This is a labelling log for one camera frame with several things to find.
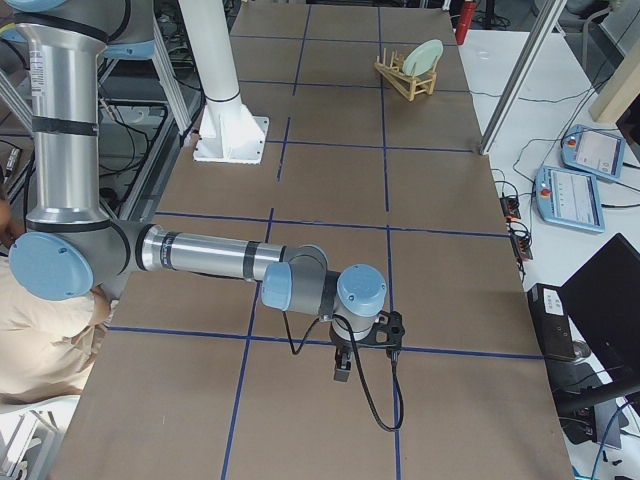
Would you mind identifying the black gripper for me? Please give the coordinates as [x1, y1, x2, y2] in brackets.
[329, 315, 373, 382]

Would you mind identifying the mint green plate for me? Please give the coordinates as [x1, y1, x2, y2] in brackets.
[402, 39, 444, 76]

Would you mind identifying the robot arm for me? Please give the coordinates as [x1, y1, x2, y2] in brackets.
[9, 1, 400, 381]

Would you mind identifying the black computer box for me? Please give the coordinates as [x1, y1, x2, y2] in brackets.
[527, 283, 592, 363]

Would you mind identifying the orange black usb hub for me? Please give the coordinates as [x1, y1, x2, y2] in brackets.
[499, 195, 521, 221]

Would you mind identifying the black monitor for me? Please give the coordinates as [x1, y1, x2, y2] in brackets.
[555, 233, 639, 415]

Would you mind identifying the near blue teach pendant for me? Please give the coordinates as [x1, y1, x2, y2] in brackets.
[534, 166, 605, 233]

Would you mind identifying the blue teach pendant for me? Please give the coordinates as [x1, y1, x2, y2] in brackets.
[561, 124, 624, 181]
[534, 166, 605, 233]

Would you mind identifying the person in beige clothes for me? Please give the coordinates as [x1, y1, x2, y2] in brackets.
[0, 184, 121, 406]

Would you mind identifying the wooden dish rack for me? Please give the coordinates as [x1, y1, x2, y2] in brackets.
[373, 49, 438, 102]

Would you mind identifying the far blue teach pendant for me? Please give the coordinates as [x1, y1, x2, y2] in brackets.
[561, 124, 624, 181]

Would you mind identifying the red cylinder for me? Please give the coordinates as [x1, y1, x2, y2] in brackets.
[455, 0, 476, 45]

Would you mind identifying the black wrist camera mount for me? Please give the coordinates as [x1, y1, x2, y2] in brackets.
[363, 311, 405, 361]

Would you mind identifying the white pedestal column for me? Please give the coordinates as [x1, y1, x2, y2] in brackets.
[179, 0, 269, 164]

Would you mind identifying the aluminium frame post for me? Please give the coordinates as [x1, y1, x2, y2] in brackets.
[479, 0, 567, 155]

